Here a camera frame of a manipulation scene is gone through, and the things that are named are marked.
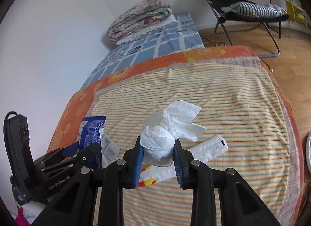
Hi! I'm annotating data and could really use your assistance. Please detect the striped yellow towel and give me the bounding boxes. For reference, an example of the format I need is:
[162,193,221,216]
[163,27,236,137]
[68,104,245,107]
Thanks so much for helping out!
[89,63,300,225]

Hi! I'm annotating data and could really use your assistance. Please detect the white tissue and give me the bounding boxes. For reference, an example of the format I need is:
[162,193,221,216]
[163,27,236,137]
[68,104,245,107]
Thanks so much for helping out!
[140,100,207,167]

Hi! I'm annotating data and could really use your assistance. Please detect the blue checked bed sheet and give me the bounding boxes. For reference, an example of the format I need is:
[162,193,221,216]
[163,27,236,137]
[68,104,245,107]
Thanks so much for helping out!
[82,14,204,88]

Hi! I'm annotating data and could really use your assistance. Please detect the striped cushion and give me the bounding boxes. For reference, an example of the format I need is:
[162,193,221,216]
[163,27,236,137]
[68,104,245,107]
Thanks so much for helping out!
[221,2,288,19]

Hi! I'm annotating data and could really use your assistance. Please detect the colourful white wrapper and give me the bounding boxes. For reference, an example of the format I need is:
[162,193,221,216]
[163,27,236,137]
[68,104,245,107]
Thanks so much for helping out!
[137,165,176,187]

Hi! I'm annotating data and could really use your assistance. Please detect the dark blue snack wrapper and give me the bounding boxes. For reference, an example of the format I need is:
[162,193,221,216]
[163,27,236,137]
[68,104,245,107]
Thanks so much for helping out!
[78,116,106,170]

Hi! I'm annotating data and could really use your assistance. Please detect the white flat wrapper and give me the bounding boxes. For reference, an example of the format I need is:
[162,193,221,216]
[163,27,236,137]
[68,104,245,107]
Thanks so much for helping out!
[188,135,228,163]

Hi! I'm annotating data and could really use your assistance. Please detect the folded floral quilt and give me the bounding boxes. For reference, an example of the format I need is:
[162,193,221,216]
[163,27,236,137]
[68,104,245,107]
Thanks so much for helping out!
[107,0,172,43]

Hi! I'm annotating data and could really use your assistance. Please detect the black folding chair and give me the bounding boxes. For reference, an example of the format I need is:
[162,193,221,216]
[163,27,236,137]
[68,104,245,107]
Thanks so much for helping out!
[206,0,289,58]

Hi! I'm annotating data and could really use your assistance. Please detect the white round ring object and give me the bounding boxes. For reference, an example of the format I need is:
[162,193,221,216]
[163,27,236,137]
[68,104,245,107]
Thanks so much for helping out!
[305,132,311,173]

